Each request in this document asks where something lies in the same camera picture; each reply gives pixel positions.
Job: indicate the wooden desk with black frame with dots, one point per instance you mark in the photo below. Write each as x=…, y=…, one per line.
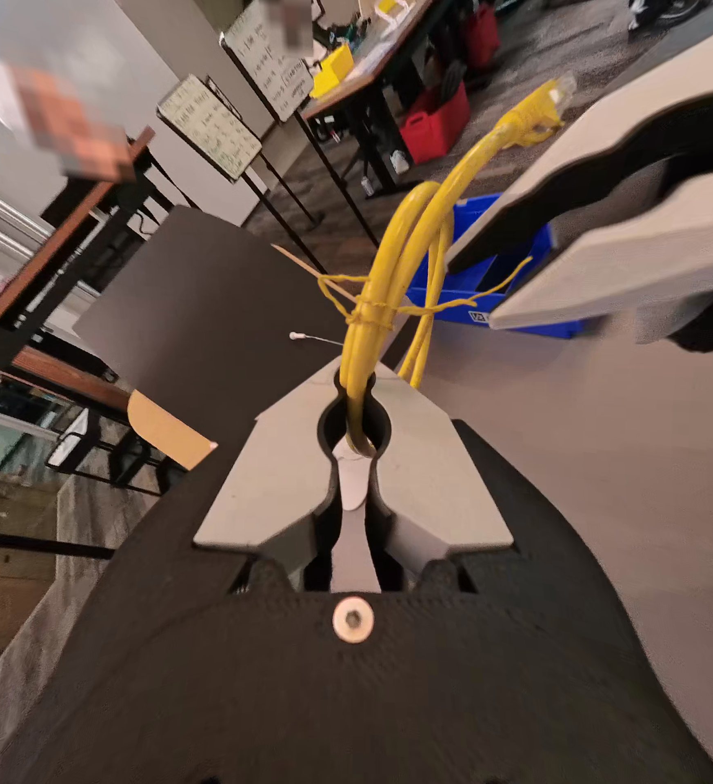
x=38, y=269

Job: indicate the dark table with wooden edge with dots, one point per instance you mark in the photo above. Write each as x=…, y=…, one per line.
x=209, y=306

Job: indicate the red plastic bin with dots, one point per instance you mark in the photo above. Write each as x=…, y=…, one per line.
x=433, y=128

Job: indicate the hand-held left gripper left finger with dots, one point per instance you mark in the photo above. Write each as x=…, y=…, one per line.
x=264, y=484

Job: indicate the yellow storage box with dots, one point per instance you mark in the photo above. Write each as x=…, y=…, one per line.
x=332, y=70

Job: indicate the yellow twist tie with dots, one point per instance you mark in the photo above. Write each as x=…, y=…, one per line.
x=454, y=304

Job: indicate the whiteboard on black easel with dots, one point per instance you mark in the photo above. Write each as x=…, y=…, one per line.
x=209, y=128
x=264, y=67

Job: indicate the long wooden table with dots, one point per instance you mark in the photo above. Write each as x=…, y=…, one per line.
x=356, y=86

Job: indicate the blue plastic bin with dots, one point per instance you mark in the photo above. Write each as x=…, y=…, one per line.
x=546, y=334

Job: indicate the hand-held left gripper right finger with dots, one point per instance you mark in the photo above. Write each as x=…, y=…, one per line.
x=442, y=484

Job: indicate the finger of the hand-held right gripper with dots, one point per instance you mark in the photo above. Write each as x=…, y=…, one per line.
x=607, y=122
x=638, y=263

